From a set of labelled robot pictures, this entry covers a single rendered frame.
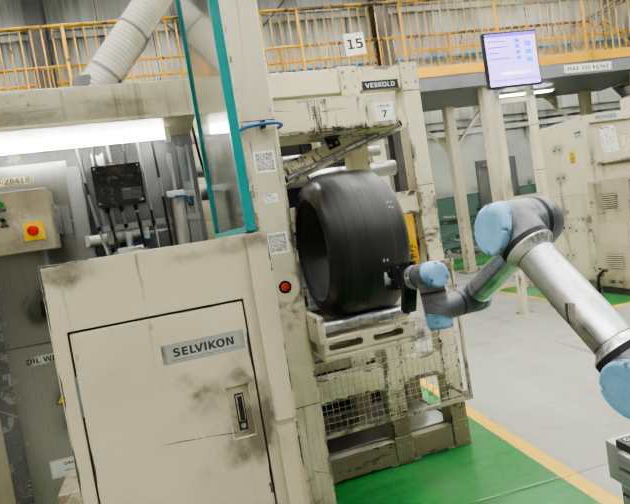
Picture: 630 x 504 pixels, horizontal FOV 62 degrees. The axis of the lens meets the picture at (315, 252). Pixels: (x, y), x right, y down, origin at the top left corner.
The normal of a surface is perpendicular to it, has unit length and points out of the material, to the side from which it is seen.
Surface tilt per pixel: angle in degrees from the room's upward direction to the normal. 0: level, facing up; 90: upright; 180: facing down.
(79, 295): 90
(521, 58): 90
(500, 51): 90
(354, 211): 65
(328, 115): 90
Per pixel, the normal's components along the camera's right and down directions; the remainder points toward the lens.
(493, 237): -0.94, 0.07
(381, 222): 0.25, -0.22
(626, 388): -0.84, 0.26
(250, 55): 0.29, 0.00
